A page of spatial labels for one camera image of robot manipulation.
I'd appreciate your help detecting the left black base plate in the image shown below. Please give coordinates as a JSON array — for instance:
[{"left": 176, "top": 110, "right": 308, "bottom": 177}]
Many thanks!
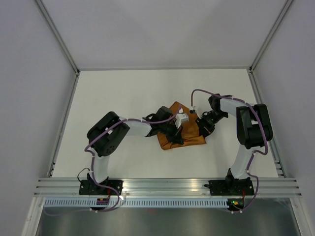
[{"left": 79, "top": 179, "right": 123, "bottom": 196}]

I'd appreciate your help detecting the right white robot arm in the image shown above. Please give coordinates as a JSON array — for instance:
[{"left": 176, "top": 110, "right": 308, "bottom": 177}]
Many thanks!
[{"left": 196, "top": 93, "right": 273, "bottom": 196}]

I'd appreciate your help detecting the white slotted cable duct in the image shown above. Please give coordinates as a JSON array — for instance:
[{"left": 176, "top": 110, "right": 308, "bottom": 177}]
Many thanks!
[{"left": 45, "top": 198, "right": 228, "bottom": 208}]

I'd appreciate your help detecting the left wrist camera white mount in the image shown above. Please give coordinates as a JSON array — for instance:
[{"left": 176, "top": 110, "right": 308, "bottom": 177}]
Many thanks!
[{"left": 175, "top": 113, "right": 189, "bottom": 129}]

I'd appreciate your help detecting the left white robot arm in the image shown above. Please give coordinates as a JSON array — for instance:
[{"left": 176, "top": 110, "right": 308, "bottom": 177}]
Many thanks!
[{"left": 80, "top": 106, "right": 189, "bottom": 195}]

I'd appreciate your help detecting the left aluminium frame post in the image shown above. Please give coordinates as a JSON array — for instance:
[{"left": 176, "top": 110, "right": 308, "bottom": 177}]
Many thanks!
[{"left": 33, "top": 0, "right": 80, "bottom": 75}]

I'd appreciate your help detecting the aluminium mounting rail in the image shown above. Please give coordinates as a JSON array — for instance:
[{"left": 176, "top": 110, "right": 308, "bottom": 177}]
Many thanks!
[{"left": 33, "top": 177, "right": 302, "bottom": 198}]

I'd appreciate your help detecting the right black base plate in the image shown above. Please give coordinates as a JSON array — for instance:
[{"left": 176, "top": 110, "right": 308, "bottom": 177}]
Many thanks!
[{"left": 203, "top": 179, "right": 254, "bottom": 196}]

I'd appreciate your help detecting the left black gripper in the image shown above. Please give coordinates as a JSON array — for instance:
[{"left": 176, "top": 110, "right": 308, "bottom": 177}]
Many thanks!
[{"left": 159, "top": 120, "right": 183, "bottom": 145}]

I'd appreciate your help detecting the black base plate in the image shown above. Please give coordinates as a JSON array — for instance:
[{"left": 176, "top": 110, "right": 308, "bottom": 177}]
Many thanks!
[
  {"left": 79, "top": 179, "right": 123, "bottom": 196},
  {"left": 203, "top": 179, "right": 254, "bottom": 196}
]

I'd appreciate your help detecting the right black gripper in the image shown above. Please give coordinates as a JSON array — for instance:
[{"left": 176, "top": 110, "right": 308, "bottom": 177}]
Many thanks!
[{"left": 195, "top": 111, "right": 228, "bottom": 140}]

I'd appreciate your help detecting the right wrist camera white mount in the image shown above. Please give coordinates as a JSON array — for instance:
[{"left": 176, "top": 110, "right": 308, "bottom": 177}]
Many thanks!
[{"left": 189, "top": 106, "right": 199, "bottom": 114}]

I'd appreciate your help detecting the aluminium frame post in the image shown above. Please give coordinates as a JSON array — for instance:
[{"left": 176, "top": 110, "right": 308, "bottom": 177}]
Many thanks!
[
  {"left": 249, "top": 0, "right": 295, "bottom": 72},
  {"left": 33, "top": 0, "right": 80, "bottom": 75}
]

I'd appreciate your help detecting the orange cloth napkin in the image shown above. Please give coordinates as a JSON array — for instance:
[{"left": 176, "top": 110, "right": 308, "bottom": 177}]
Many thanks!
[{"left": 157, "top": 101, "right": 206, "bottom": 150}]

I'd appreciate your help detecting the right aluminium frame post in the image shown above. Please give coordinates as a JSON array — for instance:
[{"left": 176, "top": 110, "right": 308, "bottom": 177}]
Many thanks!
[{"left": 249, "top": 0, "right": 295, "bottom": 72}]

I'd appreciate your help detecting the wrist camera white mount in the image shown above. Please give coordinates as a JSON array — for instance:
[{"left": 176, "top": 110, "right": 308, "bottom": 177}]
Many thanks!
[
  {"left": 189, "top": 106, "right": 199, "bottom": 114},
  {"left": 175, "top": 113, "right": 189, "bottom": 129}
]

